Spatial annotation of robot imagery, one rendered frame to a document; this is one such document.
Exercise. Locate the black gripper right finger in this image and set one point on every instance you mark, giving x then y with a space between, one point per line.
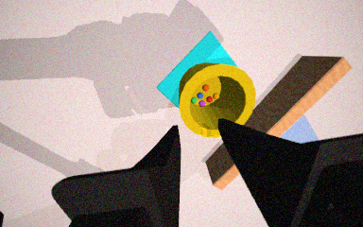
280 174

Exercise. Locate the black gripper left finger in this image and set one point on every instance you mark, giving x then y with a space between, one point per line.
153 183

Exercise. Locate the yellow cup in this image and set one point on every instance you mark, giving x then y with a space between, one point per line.
237 97

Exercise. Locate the brown and tan long bar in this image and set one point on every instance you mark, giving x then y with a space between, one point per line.
305 83

